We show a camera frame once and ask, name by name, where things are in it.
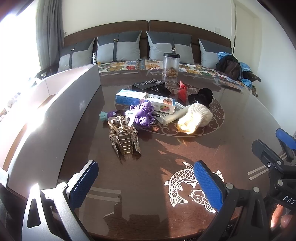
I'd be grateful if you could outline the white knitted shell pouch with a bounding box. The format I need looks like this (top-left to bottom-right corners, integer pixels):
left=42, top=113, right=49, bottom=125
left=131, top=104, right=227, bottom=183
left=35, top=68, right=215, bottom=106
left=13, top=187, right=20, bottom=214
left=177, top=103, right=213, bottom=135

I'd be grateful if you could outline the white packet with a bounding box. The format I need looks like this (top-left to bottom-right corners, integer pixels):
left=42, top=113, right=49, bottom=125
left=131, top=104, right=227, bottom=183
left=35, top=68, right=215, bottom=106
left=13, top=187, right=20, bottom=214
left=156, top=102, right=190, bottom=125

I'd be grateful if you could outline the black scrunchie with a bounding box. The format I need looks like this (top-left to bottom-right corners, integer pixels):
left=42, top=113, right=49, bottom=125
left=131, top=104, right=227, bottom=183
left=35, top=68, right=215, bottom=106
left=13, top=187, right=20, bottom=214
left=188, top=87, right=213, bottom=109

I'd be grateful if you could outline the blue white toothpaste box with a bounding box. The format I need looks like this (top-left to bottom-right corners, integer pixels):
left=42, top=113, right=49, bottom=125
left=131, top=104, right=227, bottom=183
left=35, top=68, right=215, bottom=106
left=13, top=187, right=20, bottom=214
left=115, top=89, right=176, bottom=114

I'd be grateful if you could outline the purple octopus toy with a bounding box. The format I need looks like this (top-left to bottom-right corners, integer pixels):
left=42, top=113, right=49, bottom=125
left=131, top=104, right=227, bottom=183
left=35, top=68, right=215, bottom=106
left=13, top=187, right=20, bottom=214
left=99, top=101, right=160, bottom=128

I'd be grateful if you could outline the black rectangular box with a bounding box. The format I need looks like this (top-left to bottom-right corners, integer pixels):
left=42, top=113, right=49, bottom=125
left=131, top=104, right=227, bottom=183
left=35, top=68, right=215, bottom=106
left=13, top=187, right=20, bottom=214
left=132, top=79, right=165, bottom=92

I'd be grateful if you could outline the black fuzzy cloth item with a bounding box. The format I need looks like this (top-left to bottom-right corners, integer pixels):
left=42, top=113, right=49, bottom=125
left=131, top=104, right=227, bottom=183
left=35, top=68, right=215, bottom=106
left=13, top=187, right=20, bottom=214
left=152, top=85, right=171, bottom=97

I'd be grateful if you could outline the person right hand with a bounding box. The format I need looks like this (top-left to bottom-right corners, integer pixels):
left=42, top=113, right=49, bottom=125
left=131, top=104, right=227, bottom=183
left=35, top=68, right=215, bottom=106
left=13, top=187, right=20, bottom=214
left=270, top=204, right=295, bottom=231

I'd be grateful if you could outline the blue cloth on sofa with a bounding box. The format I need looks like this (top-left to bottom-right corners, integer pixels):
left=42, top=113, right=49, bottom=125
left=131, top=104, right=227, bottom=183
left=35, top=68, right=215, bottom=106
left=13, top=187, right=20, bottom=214
left=218, top=52, right=252, bottom=88

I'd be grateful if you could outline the large white cardboard box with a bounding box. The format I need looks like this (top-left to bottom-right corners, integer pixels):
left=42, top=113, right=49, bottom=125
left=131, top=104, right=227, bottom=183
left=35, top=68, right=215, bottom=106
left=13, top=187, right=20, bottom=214
left=5, top=65, right=101, bottom=198

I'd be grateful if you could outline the black bag on sofa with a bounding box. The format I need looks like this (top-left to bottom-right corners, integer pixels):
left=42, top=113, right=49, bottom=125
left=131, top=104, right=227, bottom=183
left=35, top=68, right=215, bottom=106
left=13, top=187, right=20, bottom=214
left=216, top=55, right=241, bottom=81

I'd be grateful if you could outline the grey pillow far right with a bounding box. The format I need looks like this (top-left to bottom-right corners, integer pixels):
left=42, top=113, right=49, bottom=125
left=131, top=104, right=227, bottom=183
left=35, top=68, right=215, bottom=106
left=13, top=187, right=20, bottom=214
left=199, top=39, right=232, bottom=69

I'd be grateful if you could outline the grey pillow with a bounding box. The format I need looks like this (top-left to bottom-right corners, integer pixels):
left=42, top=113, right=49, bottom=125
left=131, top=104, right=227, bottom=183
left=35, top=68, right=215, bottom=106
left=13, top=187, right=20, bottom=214
left=199, top=39, right=232, bottom=69
left=58, top=38, right=95, bottom=72
left=147, top=31, right=194, bottom=64
left=96, top=31, right=142, bottom=64

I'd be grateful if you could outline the clear plastic jar black lid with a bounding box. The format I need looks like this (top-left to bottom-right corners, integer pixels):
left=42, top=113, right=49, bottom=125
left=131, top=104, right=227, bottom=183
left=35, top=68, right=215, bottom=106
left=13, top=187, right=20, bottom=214
left=162, top=53, right=180, bottom=78

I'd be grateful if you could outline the small spray bottle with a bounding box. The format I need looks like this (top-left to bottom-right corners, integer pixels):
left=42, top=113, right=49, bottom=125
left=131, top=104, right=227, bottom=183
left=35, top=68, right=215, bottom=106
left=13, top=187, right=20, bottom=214
left=92, top=53, right=97, bottom=64

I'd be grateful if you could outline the grey pillow far left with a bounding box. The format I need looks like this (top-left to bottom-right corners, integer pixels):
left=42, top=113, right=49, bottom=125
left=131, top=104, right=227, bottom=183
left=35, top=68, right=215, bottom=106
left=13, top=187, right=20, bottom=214
left=58, top=38, right=95, bottom=72

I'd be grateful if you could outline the brown sofa backrest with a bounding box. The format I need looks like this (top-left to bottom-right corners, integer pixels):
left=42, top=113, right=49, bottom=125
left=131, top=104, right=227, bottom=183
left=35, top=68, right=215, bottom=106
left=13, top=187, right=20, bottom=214
left=64, top=20, right=231, bottom=63

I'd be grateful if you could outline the grey curtain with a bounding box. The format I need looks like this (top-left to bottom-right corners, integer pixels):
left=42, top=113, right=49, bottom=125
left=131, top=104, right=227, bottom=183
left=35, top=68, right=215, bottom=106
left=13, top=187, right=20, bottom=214
left=36, top=0, right=64, bottom=69

